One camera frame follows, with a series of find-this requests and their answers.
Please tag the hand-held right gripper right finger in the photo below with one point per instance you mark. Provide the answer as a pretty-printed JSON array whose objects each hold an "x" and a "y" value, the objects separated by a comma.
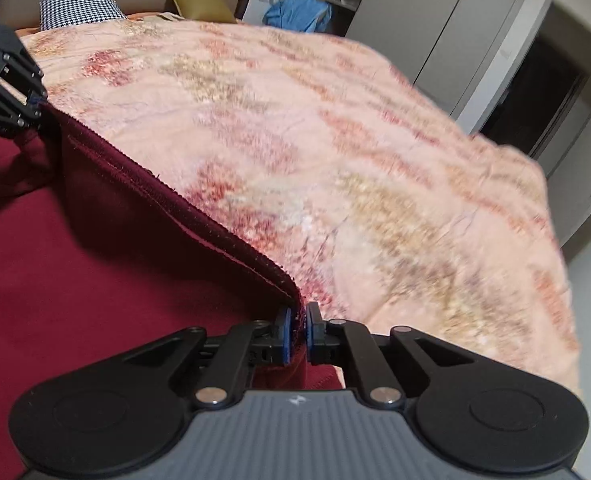
[{"x": 316, "y": 332}]

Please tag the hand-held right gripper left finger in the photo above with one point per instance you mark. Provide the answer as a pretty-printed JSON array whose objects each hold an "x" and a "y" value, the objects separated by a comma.
[{"x": 285, "y": 334}]

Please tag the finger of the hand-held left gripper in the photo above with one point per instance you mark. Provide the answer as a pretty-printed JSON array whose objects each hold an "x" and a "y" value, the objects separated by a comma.
[
  {"x": 18, "y": 62},
  {"x": 5, "y": 110}
]

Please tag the dark red long-sleeve shirt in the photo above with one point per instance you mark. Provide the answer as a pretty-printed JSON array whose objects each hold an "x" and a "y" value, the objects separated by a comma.
[{"x": 100, "y": 285}]

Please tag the houndstooth pillow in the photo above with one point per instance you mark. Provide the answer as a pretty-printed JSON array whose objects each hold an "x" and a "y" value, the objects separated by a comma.
[{"x": 78, "y": 10}]

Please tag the pink floral blanket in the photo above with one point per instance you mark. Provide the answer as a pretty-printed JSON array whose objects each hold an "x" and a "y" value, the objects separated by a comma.
[{"x": 355, "y": 160}]

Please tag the olive gold pillow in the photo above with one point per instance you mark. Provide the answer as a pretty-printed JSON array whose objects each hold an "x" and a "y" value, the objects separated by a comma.
[{"x": 200, "y": 4}]

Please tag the blue cloth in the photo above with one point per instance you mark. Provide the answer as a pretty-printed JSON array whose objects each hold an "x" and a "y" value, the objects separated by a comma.
[{"x": 295, "y": 12}]

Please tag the white door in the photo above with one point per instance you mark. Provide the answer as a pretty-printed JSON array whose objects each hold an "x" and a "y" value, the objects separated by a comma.
[{"x": 588, "y": 185}]

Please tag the grey wardrobe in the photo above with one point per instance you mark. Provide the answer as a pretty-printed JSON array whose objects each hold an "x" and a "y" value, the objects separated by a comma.
[{"x": 425, "y": 20}]

